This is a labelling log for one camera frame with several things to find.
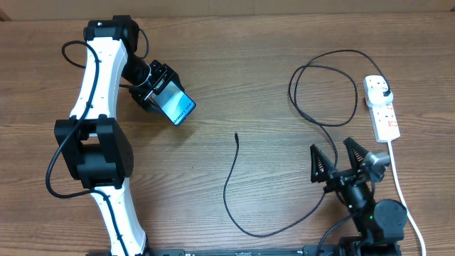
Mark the white power strip cord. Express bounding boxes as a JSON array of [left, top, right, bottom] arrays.
[[386, 140, 427, 256]]

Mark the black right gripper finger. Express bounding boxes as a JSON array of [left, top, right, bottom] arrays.
[[343, 137, 369, 169], [310, 144, 336, 183]]

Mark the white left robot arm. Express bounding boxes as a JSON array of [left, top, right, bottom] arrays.
[[45, 15, 196, 255]]

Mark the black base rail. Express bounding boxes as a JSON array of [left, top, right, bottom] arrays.
[[85, 244, 342, 256]]

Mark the blue Galaxy smartphone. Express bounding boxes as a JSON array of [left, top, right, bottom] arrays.
[[151, 82, 196, 126]]

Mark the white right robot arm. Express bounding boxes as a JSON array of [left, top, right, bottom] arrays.
[[303, 137, 407, 255]]

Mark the white charger plug adapter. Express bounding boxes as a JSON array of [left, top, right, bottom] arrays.
[[365, 87, 394, 107]]

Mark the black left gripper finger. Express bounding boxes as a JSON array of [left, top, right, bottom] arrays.
[[144, 97, 164, 114], [169, 73, 185, 92]]

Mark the white power strip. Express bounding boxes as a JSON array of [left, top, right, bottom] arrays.
[[363, 75, 400, 143]]

